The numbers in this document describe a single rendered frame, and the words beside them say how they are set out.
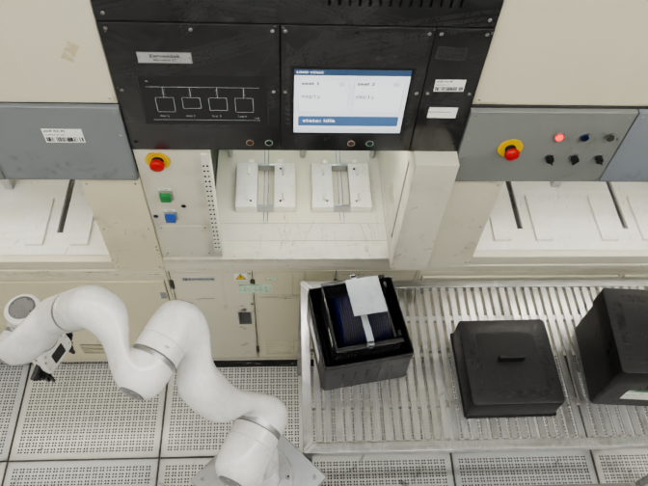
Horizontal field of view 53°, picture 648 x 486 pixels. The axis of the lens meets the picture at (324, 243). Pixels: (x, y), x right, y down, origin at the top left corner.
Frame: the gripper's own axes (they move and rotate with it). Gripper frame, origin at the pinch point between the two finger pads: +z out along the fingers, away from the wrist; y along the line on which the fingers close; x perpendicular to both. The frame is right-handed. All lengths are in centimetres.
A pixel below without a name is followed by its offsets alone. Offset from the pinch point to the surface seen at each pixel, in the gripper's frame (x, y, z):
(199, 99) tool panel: -19, 57, -57
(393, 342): -82, 45, 2
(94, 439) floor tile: 20, 5, 101
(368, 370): -78, 40, 15
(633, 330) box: -146, 77, 0
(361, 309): -71, 46, -7
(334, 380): -69, 34, 18
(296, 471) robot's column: -69, 6, 25
